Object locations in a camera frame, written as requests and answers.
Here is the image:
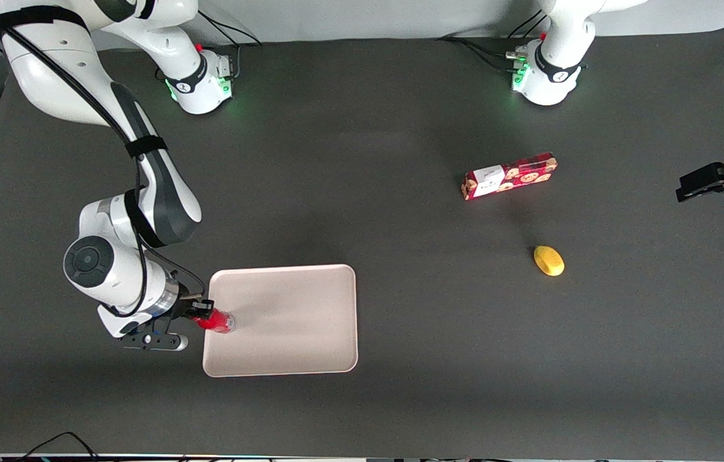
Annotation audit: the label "yellow lemon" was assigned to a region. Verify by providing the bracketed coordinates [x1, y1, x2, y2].
[533, 245, 565, 277]

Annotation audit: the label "dark grey table mat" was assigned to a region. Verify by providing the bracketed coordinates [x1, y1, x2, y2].
[0, 22, 724, 460]

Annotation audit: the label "red coke bottle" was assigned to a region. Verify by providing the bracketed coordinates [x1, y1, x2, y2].
[195, 308, 236, 335]

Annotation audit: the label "black right arm base cables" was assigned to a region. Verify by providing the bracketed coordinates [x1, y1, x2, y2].
[194, 14, 264, 80]

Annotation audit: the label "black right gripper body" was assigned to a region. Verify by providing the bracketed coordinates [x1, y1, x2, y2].
[166, 295, 200, 330]

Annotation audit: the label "thin black cable loop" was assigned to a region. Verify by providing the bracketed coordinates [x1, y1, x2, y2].
[14, 431, 101, 462]

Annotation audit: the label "red cookie box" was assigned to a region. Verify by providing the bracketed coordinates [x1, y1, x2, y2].
[461, 151, 559, 201]

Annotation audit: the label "black left arm base cables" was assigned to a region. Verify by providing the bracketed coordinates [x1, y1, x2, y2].
[438, 9, 550, 73]

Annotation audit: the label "beige rectangular tray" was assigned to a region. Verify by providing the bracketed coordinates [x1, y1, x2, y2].
[202, 264, 359, 378]

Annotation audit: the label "black arm base cables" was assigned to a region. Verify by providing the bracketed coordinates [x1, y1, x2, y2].
[438, 9, 550, 73]
[194, 14, 264, 80]

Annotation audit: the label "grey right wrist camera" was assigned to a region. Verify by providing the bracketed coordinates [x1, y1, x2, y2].
[119, 321, 190, 352]

